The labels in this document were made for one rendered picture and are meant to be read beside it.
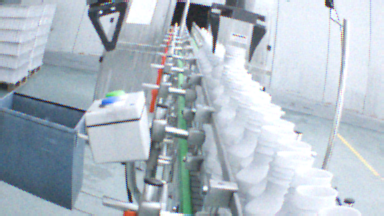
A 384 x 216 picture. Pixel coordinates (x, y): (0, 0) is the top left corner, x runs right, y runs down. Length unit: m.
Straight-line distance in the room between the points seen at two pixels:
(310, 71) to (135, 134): 10.62
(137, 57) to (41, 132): 4.23
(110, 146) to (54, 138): 0.65
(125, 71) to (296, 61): 5.99
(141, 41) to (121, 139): 4.84
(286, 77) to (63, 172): 9.97
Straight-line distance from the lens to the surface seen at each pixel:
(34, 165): 1.59
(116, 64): 5.77
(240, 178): 0.63
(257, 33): 1.25
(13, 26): 7.60
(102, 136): 0.92
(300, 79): 11.47
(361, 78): 11.81
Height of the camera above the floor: 1.25
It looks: 8 degrees down
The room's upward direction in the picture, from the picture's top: 11 degrees clockwise
